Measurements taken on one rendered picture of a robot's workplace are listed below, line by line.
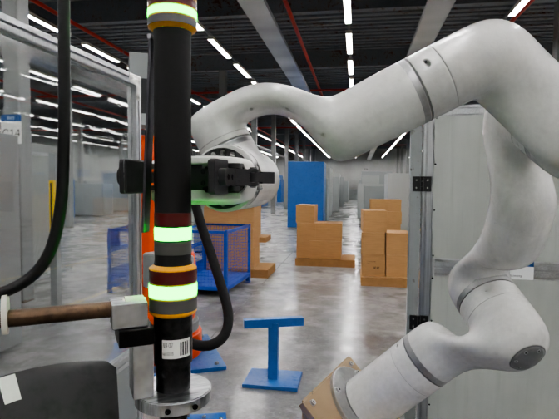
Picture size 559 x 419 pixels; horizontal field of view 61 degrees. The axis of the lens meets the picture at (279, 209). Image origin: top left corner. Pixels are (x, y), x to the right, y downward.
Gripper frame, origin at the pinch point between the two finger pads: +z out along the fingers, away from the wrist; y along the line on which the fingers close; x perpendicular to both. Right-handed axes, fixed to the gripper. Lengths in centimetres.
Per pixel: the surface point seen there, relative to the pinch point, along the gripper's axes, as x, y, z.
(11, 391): -23.1, 19.7, -2.7
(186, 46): 11.5, -1.8, 0.6
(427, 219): -16, -43, -179
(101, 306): -11.2, 4.7, 4.1
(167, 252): -6.7, -0.3, 1.8
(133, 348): -15.0, 2.1, 3.5
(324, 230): -96, 72, -917
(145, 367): -16.8, 1.3, 2.9
